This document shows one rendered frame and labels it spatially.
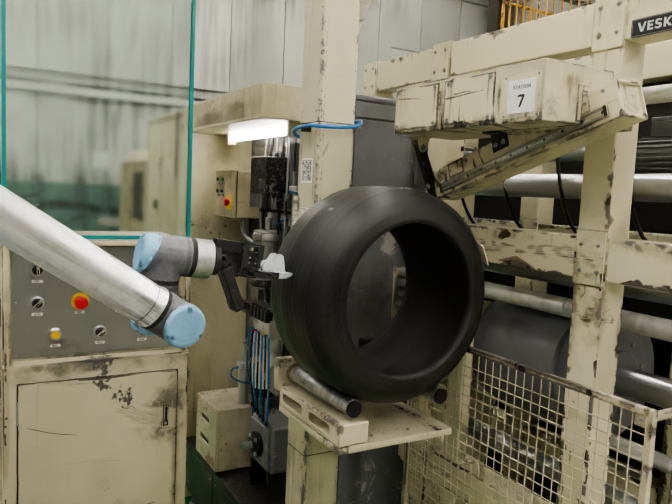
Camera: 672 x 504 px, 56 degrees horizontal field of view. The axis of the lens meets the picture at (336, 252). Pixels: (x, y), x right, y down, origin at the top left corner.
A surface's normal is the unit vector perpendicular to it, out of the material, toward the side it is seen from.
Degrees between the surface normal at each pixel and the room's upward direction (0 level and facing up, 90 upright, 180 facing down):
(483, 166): 90
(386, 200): 45
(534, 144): 90
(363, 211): 52
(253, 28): 90
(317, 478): 90
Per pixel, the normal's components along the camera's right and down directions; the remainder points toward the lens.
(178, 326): 0.64, 0.22
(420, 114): -0.87, 0.00
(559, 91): 0.50, 0.11
